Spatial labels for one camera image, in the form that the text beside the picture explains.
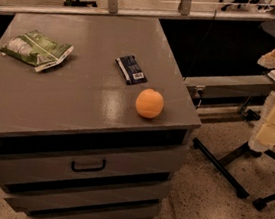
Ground blue rxbar blueberry bar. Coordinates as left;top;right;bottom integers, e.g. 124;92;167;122
115;55;148;85

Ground green jalapeno chip bag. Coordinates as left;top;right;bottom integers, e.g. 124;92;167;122
0;30;74;72

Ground black stand legs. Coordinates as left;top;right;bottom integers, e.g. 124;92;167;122
184;102;275;213

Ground grey metal floor beam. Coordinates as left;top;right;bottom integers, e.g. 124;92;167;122
179;75;275;124

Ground black office chair base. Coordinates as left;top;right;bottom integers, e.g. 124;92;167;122
219;0;260;11

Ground orange fruit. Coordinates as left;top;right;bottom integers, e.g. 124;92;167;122
135;89;164;119

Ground grey metal railing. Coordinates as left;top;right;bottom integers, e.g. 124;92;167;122
0;0;275;53

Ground grey drawer cabinet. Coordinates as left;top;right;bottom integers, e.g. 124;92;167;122
0;13;200;219

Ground black drawer handle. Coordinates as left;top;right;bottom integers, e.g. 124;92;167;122
70;159;106;173

